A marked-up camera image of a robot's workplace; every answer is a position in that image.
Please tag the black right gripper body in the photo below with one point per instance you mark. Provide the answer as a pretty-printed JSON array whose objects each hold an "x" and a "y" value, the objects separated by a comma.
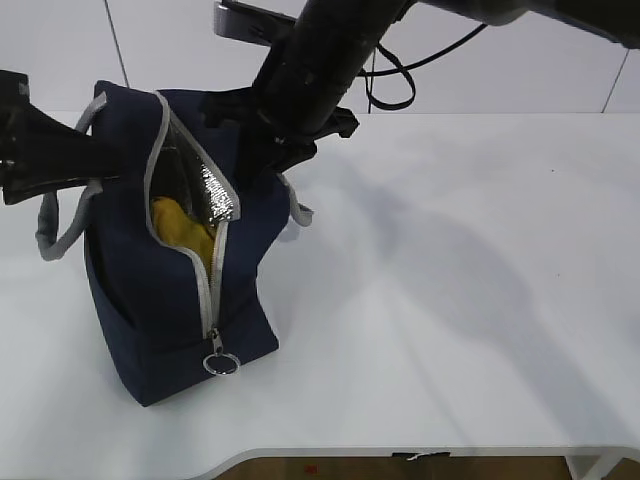
[{"x": 265, "y": 144}]

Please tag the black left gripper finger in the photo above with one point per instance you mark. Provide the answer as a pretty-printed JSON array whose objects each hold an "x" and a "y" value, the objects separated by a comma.
[
  {"x": 50, "y": 187},
  {"x": 50, "y": 149}
]

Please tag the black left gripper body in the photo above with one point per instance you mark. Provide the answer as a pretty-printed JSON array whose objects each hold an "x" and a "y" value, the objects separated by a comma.
[{"x": 15, "y": 100}]

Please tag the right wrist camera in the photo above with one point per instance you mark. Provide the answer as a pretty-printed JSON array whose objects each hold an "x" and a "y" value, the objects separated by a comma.
[{"x": 250, "y": 24}]

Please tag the white table leg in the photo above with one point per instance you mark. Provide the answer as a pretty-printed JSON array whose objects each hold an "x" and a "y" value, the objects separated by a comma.
[{"x": 591, "y": 467}]

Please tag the navy blue lunch bag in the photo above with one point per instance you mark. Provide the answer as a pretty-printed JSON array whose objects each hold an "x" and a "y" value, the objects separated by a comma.
[{"x": 167, "y": 325}]

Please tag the yellow pear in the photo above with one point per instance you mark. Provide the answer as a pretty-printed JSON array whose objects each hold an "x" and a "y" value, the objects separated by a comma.
[{"x": 175, "y": 228}]

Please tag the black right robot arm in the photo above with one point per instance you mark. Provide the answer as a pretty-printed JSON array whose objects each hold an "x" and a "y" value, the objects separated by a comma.
[{"x": 314, "y": 59}]

